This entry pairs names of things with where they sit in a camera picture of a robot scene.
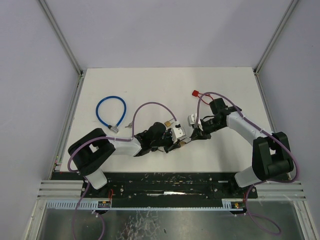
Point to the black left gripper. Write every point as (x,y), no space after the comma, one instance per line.
(170,141)

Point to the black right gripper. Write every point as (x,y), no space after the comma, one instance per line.
(203,126)

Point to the large brass padlock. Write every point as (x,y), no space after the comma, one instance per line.
(182,143)

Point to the small brass padlock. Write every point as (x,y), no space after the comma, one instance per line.
(168,123)

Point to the red cable padlock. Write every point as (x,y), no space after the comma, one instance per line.
(197,94)

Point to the blue lock keys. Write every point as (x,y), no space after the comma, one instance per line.
(130,125)

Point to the blue cable lock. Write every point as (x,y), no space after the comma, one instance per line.
(111,111)

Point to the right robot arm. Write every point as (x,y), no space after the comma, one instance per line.
(270,151)

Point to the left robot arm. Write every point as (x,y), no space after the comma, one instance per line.
(91,151)

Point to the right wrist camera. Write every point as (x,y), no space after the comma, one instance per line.
(191,119)

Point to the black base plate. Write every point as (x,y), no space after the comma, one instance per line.
(137,190)

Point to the grey slotted cable duct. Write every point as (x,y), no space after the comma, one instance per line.
(96,205)

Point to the aluminium frame post right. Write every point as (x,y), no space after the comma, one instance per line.
(276,35)

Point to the aluminium frame post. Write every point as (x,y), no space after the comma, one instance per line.
(60,36)
(276,35)

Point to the aluminium frame post left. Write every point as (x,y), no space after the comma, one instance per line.
(60,36)

